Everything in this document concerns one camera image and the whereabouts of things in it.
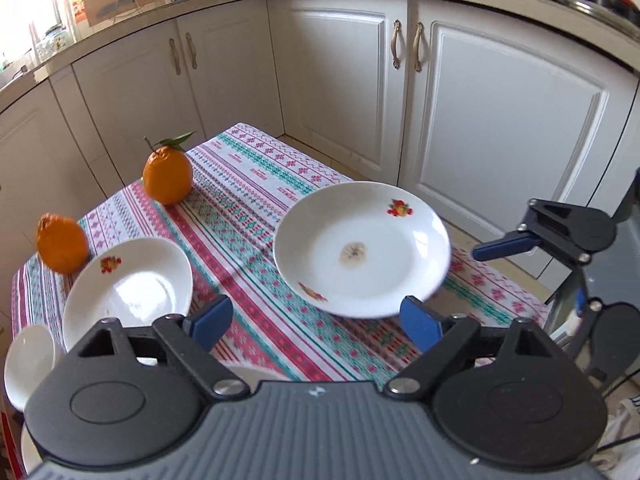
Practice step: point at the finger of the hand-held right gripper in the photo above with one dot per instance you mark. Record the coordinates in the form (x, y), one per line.
(502, 247)
(590, 340)

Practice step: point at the small white fruit-print plate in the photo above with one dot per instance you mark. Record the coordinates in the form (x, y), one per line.
(130, 285)

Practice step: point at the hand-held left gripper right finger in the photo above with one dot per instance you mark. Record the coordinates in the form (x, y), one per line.
(417, 322)

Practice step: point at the orange with green leaf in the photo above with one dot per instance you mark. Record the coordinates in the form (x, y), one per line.
(167, 175)

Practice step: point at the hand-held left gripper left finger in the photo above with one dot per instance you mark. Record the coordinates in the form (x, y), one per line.
(210, 320)

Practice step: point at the white striped cloth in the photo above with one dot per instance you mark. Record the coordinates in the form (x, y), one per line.
(625, 425)

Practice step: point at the orange without leaf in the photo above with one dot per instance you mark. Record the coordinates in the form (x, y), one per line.
(62, 245)

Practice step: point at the steel pan lid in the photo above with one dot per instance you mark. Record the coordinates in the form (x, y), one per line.
(600, 15)

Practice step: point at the narrow white cabinet panel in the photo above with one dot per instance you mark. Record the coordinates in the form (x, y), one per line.
(85, 125)

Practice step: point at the white cabinet door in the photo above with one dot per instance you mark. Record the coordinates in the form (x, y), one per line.
(30, 170)
(500, 135)
(235, 60)
(125, 110)
(330, 75)

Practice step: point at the red green patterned tablecloth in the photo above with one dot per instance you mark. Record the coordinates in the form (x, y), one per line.
(240, 200)

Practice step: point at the plain white bowl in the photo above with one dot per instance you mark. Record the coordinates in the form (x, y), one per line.
(27, 365)

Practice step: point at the large white fruit-print plate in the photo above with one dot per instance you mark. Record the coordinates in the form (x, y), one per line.
(360, 240)

